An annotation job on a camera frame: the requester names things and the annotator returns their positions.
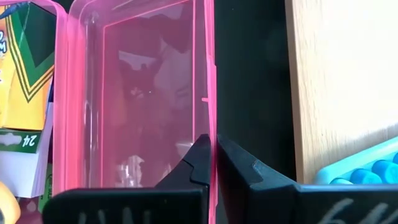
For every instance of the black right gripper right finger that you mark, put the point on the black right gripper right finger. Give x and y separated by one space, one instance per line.
311 205

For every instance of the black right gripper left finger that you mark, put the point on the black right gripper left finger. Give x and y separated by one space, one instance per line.
140 205

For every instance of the green eraser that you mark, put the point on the green eraser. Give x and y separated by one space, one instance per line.
46 193

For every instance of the pink transparent pencil case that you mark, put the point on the pink transparent pencil case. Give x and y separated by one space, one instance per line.
140 93

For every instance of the yellow green crayon box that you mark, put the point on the yellow green crayon box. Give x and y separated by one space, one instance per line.
28 102

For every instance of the blue pen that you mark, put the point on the blue pen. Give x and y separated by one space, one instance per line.
12 11

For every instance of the light blue calculator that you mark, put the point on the light blue calculator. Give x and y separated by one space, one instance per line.
367 168

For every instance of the wooden shelf with black legs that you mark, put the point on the wooden shelf with black legs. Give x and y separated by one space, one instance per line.
342 77

